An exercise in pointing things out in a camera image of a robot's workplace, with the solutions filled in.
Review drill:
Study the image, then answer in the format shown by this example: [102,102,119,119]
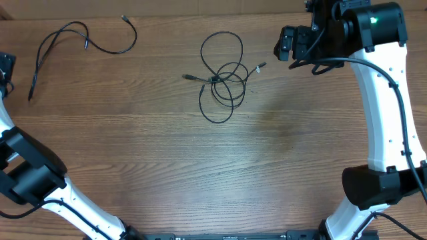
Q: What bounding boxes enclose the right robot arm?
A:
[274,0,426,239]

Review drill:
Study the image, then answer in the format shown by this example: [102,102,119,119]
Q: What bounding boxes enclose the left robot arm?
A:
[1,107,142,239]

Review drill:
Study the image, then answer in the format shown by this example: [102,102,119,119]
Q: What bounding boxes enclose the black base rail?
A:
[133,229,380,240]

